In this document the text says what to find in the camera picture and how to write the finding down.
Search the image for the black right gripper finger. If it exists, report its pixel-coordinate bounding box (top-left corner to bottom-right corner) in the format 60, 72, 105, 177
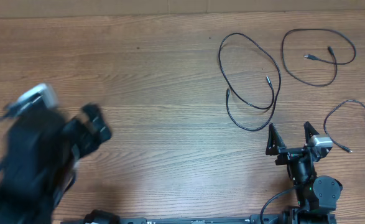
266, 123, 286, 156
303, 121, 319, 146

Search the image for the black thin cable with barrel plug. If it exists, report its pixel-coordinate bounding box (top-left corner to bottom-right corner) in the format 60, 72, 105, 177
323, 99, 365, 154

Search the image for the black USB cable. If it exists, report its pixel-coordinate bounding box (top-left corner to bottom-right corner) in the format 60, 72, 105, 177
280, 27, 357, 88

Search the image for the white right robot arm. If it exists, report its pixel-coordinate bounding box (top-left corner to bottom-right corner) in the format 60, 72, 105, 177
259, 122, 343, 224

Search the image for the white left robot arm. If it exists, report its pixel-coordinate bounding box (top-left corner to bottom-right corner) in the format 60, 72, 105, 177
0, 104, 112, 223

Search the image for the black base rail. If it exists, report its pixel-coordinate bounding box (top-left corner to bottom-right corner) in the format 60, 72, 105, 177
61, 209, 337, 224

